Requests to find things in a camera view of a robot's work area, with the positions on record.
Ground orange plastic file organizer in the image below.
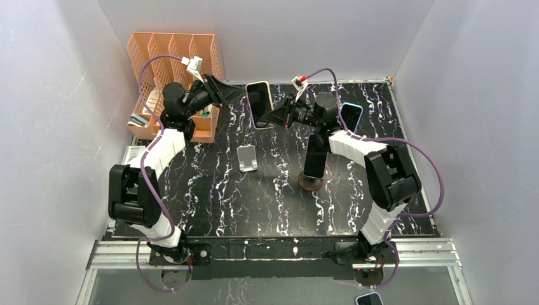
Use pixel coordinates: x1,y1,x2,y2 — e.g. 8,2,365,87
127,32,224,140

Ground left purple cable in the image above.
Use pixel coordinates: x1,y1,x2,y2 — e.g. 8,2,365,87
135,55,190,294

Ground clear case phone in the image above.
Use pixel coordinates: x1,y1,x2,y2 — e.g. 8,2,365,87
303,134,327,179

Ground blue case phone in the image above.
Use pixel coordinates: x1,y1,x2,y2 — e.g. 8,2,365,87
339,102,363,133

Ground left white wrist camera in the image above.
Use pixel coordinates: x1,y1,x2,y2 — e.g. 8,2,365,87
181,56,204,83

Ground teal white eraser block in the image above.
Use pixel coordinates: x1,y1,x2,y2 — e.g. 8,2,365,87
127,113,149,128

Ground purple cable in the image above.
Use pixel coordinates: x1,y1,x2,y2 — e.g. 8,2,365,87
305,68,446,290
135,55,190,294

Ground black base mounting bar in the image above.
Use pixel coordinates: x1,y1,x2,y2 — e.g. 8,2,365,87
149,237,391,283

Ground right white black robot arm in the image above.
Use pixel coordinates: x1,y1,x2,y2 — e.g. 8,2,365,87
247,91,421,264

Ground white case phone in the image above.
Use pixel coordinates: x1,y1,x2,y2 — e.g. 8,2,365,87
245,81,274,130

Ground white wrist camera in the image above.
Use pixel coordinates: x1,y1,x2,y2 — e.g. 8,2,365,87
290,76,308,101
181,56,204,83

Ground phone at bottom edge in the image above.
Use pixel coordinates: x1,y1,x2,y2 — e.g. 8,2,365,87
355,292,383,305

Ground round base black phone stand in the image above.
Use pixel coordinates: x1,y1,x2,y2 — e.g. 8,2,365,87
298,172,324,191

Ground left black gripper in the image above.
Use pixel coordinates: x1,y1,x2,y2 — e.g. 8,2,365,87
184,74,247,119

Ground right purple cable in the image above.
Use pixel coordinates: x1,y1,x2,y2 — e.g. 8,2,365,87
305,68,446,290

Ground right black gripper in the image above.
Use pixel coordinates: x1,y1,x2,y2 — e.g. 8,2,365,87
262,93,322,129

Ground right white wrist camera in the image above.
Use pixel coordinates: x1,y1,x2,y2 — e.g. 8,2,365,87
290,76,308,101

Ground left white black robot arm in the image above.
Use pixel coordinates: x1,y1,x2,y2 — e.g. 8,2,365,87
108,74,245,264

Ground white printed packet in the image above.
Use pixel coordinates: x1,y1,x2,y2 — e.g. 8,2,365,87
121,146,144,165

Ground white phone stand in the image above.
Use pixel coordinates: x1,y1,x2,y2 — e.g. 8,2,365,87
237,144,258,172

